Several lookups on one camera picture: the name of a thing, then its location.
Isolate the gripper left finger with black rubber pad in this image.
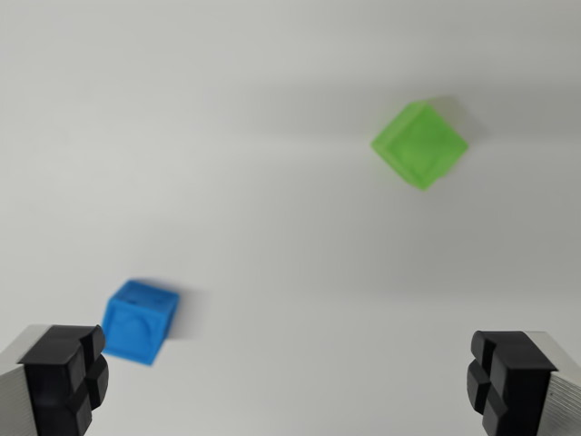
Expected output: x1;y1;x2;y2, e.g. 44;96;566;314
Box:
0;323;111;436

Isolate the blue embossed cube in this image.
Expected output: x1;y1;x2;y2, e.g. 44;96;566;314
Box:
100;278;181;367

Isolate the green translucent cube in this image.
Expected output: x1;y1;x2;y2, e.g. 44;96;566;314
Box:
369;96;470;193

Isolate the gripper right finger with black rubber pad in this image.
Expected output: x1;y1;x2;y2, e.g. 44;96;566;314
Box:
465;330;581;436

